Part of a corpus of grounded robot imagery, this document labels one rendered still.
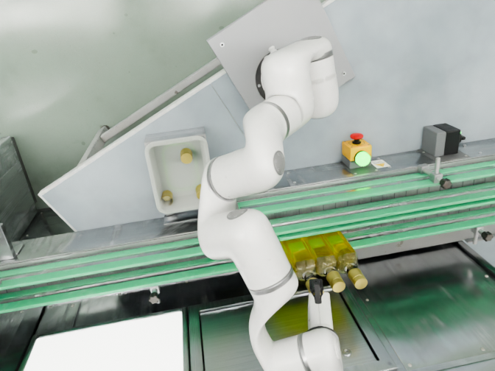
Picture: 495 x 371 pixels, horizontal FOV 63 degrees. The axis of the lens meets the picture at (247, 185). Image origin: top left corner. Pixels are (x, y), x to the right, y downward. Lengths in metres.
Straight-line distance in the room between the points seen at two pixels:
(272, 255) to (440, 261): 0.88
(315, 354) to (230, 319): 0.45
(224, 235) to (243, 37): 0.64
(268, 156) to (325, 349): 0.35
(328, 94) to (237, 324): 0.65
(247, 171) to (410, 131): 0.85
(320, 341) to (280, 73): 0.49
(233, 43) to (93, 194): 0.61
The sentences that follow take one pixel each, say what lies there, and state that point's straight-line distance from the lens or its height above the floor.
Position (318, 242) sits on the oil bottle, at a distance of 1.16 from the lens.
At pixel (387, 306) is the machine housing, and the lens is 1.26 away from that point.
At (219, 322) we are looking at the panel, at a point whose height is 1.06.
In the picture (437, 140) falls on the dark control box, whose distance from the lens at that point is 1.39.
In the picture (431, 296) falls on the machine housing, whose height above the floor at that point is 1.09.
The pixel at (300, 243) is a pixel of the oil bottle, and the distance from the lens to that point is 1.16.
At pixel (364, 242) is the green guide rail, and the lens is 1.28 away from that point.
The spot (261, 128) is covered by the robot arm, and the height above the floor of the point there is 1.28.
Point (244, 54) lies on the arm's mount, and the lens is 1.16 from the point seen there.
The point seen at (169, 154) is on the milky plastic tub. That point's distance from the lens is 1.22.
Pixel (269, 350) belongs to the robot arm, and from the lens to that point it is 0.79.
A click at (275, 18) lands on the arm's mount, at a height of 0.77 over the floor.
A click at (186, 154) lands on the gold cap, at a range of 1.17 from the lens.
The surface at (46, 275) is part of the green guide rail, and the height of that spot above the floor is 0.95.
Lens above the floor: 1.92
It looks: 64 degrees down
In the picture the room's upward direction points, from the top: 158 degrees clockwise
